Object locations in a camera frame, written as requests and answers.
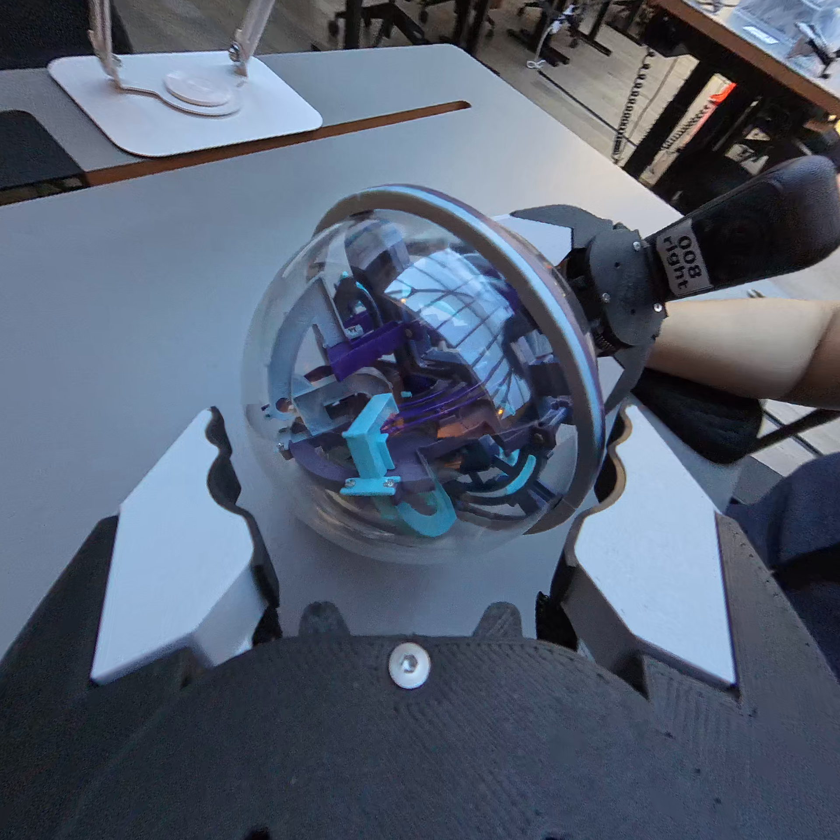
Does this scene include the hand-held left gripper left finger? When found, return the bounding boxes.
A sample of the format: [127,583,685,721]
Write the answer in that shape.
[91,407,281,686]

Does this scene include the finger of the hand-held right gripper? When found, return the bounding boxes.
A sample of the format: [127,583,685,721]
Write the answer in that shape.
[492,205,621,266]

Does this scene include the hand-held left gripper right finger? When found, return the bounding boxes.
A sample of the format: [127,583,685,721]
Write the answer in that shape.
[537,403,737,688]

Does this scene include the clear plastic maze ball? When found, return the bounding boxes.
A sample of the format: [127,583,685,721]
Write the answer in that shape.
[241,185,605,565]

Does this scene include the person's right forearm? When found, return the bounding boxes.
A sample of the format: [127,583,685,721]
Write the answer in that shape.
[646,298,840,412]

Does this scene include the person's dark blue clothing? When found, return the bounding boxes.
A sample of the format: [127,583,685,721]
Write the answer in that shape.
[727,453,840,680]

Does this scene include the black chair armrest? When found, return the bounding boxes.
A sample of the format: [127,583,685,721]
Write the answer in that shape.
[630,367,766,464]

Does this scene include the wooden table with black legs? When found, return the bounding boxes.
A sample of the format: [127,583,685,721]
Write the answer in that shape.
[620,0,840,191]

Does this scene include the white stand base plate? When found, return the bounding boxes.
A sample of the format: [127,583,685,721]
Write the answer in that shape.
[47,0,324,158]

